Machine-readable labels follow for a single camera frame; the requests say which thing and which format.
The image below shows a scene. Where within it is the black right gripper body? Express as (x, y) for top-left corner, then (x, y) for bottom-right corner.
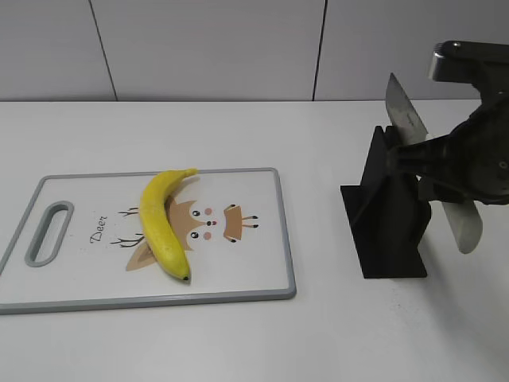
(447, 41), (508, 205)

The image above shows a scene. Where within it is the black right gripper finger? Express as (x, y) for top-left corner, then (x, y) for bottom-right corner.
(417, 173), (477, 204)
(387, 134), (453, 172)

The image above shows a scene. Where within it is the white handled kitchen knife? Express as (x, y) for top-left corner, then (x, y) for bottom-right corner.
(385, 72), (484, 254)

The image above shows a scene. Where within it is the yellow plastic banana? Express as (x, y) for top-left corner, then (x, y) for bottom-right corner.
(138, 168), (198, 282)

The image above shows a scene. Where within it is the black knife stand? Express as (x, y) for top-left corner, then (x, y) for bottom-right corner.
(340, 126), (432, 279)

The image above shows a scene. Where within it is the white deer cutting board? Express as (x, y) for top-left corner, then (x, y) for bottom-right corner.
(1, 168), (296, 314)

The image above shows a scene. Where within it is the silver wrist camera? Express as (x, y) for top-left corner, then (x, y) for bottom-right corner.
(429, 40), (471, 84)

